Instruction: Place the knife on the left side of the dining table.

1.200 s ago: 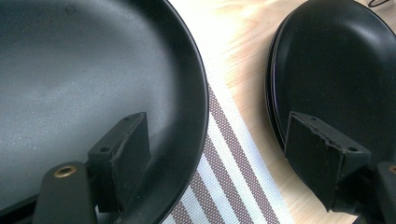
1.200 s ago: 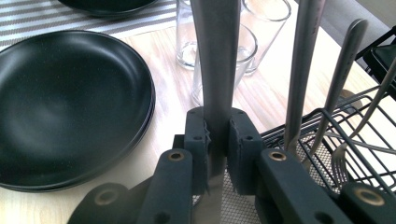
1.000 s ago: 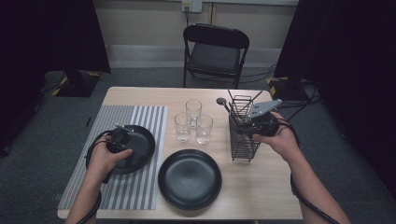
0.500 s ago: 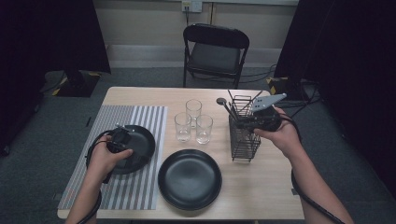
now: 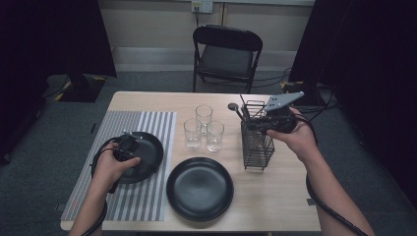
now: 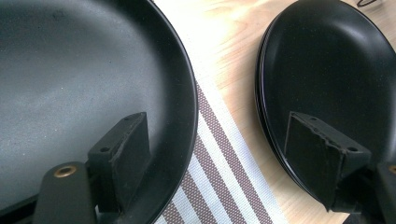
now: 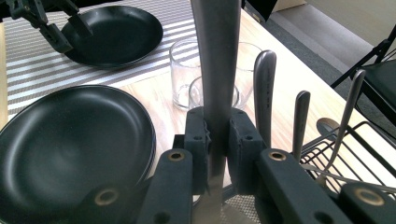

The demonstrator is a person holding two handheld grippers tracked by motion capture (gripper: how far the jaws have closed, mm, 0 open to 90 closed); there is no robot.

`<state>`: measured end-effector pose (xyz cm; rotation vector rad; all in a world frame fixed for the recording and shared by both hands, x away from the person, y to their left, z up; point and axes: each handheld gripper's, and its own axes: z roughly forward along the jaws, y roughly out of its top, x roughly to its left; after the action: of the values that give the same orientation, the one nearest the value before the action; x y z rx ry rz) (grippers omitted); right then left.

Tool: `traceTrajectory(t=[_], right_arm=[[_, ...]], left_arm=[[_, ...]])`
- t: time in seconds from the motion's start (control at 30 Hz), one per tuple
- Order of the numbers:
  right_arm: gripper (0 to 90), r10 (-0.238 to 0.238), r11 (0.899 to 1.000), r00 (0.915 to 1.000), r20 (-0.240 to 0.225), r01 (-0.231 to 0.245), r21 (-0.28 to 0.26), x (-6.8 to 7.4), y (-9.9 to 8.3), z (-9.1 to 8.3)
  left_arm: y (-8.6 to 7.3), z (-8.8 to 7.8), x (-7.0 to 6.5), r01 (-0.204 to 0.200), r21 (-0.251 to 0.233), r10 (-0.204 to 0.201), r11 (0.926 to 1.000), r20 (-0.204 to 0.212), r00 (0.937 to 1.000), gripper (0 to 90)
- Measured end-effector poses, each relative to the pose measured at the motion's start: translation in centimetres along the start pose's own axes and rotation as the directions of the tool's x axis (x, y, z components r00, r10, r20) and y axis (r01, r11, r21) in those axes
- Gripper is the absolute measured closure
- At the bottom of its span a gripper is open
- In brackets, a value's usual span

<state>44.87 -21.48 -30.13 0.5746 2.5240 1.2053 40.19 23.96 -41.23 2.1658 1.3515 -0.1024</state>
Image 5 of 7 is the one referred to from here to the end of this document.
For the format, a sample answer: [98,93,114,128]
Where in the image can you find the black stand base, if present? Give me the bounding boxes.
[279,80,328,106]
[42,73,107,103]

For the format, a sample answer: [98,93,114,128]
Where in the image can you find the black floor cables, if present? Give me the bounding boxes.
[252,67,294,89]
[301,92,340,126]

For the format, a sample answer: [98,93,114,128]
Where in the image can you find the black folding chair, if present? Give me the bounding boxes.
[192,24,264,94]

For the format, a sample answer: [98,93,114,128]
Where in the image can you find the metal spoon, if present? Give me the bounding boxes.
[227,102,250,126]

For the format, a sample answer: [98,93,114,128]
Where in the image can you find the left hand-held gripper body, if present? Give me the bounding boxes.
[109,131,143,195]

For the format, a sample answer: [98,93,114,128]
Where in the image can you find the thin metal utensil handle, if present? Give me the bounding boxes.
[239,93,250,114]

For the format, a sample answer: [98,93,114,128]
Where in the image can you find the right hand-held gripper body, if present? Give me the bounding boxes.
[261,90,306,135]

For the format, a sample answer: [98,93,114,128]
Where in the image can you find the white wall socket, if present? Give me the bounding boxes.
[191,0,214,14]

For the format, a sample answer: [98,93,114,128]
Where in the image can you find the grey striped placemat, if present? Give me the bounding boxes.
[60,110,177,222]

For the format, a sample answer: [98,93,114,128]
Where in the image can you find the clear drinking glass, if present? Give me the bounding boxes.
[183,118,203,150]
[206,120,225,152]
[195,104,213,136]

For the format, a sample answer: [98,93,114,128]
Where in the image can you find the hand-held gripper cable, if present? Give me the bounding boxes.
[294,112,370,236]
[80,136,127,236]

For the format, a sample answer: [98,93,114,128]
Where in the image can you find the left hand-held gripper cable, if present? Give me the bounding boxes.
[80,136,127,236]

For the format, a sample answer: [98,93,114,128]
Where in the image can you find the person's left hand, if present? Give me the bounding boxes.
[93,143,143,195]

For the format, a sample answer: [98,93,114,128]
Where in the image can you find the dark curtain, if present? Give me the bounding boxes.
[289,0,417,210]
[0,0,117,158]

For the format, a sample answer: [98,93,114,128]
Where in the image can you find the black wire cutlery holder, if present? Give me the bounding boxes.
[240,99,275,171]

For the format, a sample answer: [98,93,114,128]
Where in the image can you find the right hand-held gripper cable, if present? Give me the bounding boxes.
[294,112,370,236]

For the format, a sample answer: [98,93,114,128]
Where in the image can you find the person's right hand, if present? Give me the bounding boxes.
[266,107,319,162]

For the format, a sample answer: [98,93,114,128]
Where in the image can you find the black round plate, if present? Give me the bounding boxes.
[117,131,164,185]
[165,156,235,223]

